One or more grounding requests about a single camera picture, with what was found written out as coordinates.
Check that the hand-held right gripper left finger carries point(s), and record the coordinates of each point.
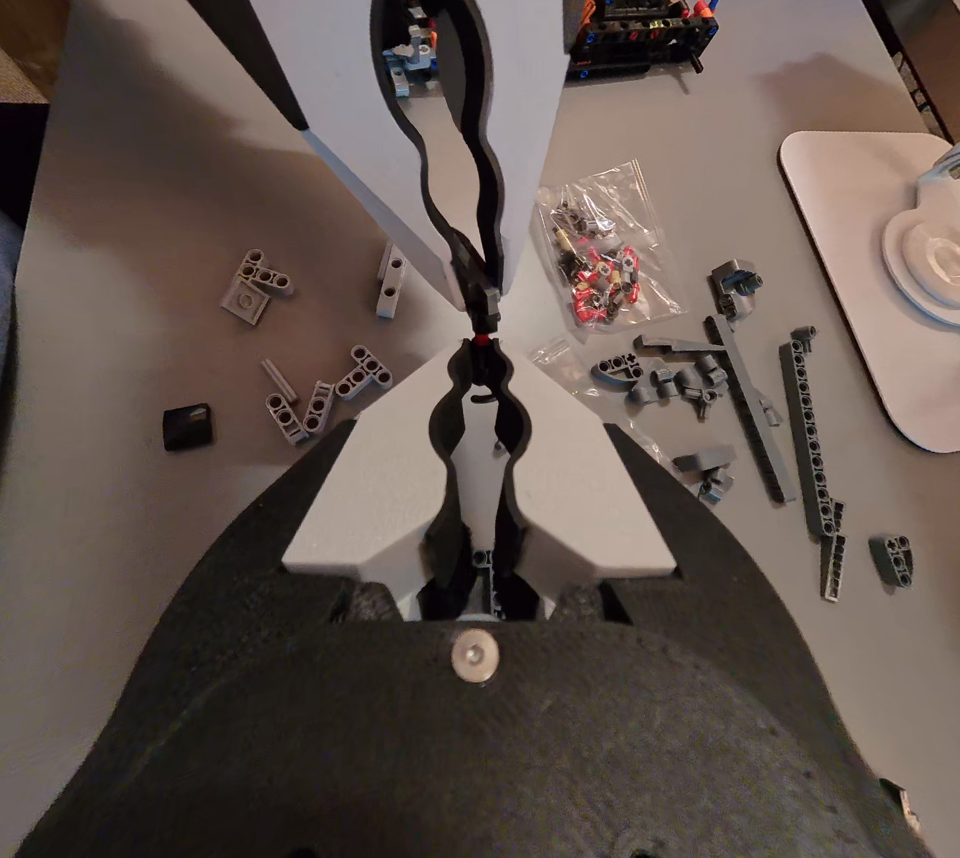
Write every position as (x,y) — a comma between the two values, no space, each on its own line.
(375,490)

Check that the black lego piece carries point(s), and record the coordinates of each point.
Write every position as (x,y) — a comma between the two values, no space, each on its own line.
(476,288)

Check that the colourful lego chassis assembly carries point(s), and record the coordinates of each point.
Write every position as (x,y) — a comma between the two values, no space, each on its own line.
(645,10)

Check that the empty clear plastic bag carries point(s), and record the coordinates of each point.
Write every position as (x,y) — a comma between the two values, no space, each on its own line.
(555,355)

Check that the black curved lego tile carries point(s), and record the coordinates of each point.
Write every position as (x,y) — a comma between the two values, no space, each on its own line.
(187,426)

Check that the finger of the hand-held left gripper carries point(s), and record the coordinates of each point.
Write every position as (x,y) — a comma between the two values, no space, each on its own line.
(315,32)
(525,10)

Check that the group of light grey lego pieces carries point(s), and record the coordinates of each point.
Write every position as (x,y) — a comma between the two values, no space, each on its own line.
(364,370)

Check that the clear bag of lego pins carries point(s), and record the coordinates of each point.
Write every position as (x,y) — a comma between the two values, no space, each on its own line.
(600,273)

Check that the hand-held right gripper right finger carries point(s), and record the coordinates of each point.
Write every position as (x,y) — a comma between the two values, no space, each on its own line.
(592,498)

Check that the group of dark grey lego pieces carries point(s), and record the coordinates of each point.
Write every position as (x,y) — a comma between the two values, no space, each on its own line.
(806,408)

